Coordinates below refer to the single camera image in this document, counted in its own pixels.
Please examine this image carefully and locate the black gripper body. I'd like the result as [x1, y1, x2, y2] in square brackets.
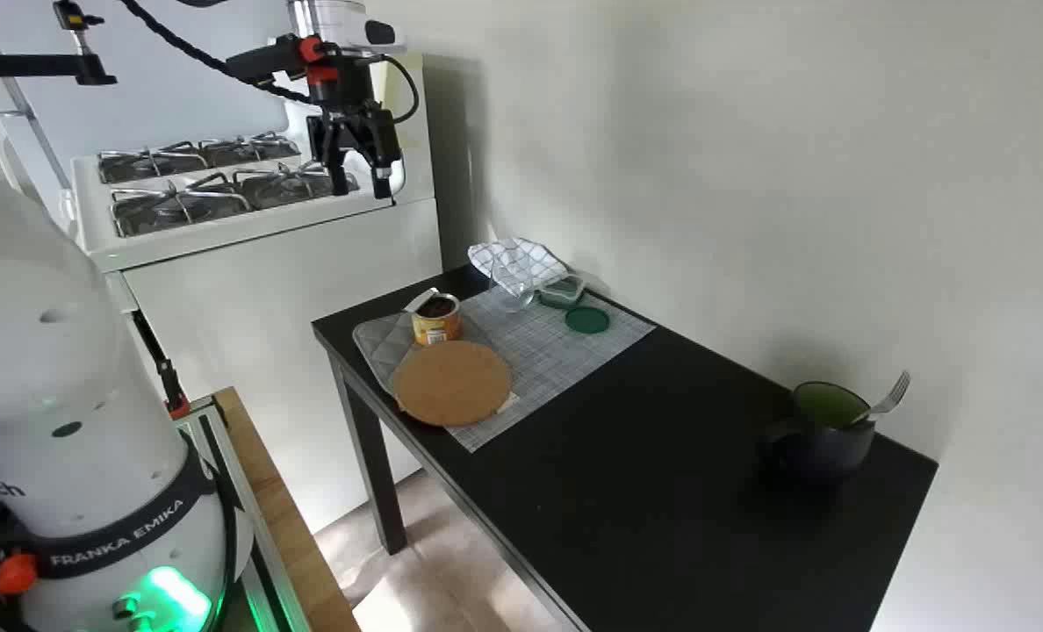
[307, 61, 402, 170]

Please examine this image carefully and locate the round cork trivet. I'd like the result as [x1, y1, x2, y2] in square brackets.
[395, 340, 514, 429]

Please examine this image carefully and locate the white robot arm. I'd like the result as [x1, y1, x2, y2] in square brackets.
[0, 182, 252, 632]

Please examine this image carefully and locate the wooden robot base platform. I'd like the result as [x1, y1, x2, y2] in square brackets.
[177, 388, 358, 632]

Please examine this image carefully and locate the clear glass container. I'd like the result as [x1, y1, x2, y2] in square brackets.
[469, 239, 569, 296]

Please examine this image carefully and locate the green round lid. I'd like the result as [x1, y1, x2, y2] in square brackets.
[566, 305, 610, 335]

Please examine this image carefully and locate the grey quilted placemat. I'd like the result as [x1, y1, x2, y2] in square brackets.
[350, 287, 650, 453]

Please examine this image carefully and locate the black table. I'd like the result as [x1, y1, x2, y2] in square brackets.
[312, 291, 936, 632]

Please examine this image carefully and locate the dark mug with green inside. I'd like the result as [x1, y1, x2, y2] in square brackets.
[759, 379, 875, 486]

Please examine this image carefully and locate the metal spoon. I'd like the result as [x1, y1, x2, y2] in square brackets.
[849, 367, 913, 426]

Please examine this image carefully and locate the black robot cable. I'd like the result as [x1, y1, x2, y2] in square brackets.
[121, 0, 312, 106]

